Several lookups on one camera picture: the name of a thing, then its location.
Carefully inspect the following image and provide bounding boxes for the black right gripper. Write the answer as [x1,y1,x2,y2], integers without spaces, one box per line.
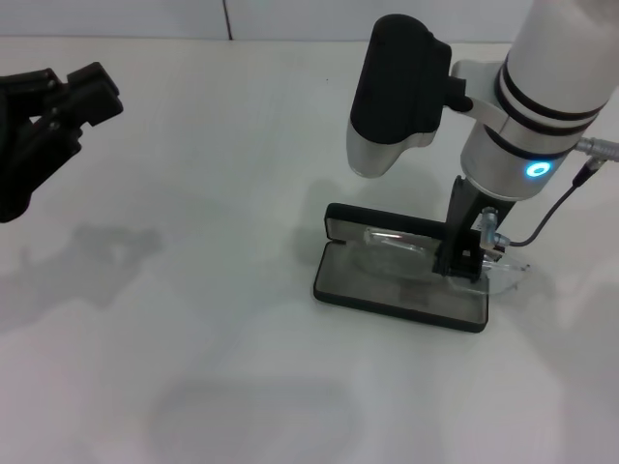
[433,176,514,280]

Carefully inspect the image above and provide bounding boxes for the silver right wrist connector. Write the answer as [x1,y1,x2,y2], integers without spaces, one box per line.
[577,136,619,168]

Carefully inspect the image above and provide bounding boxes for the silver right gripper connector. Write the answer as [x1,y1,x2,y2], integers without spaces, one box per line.
[478,206,508,257]

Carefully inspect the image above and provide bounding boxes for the black glasses case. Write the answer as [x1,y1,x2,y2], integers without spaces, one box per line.
[312,202,489,334]

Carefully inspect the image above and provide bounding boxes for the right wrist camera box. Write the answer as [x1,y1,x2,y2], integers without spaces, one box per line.
[345,14,473,179]

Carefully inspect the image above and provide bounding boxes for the clear white glasses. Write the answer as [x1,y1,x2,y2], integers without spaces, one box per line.
[347,226,533,297]

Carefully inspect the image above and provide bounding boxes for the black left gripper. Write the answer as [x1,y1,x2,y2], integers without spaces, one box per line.
[0,61,125,223]

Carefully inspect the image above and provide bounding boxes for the grey right wrist cable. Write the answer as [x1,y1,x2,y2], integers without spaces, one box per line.
[502,161,605,248]

